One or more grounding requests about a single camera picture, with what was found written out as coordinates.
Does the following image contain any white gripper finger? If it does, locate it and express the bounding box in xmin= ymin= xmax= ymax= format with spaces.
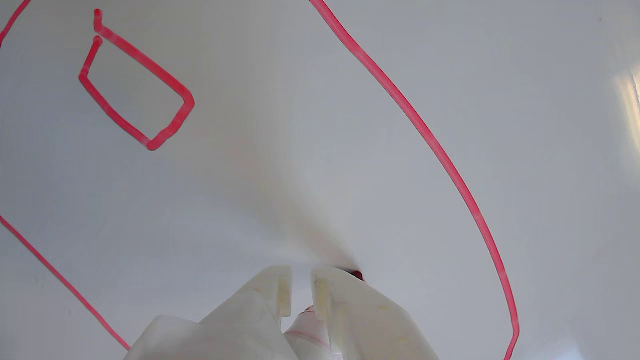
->
xmin=310 ymin=266 xmax=441 ymax=360
xmin=124 ymin=265 xmax=293 ymax=360

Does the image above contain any red whiteboard marker pen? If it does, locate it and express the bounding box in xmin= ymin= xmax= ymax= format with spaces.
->
xmin=282 ymin=269 xmax=365 ymax=360

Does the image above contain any white whiteboard with metal frame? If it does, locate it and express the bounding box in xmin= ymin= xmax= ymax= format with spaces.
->
xmin=0 ymin=0 xmax=640 ymax=360

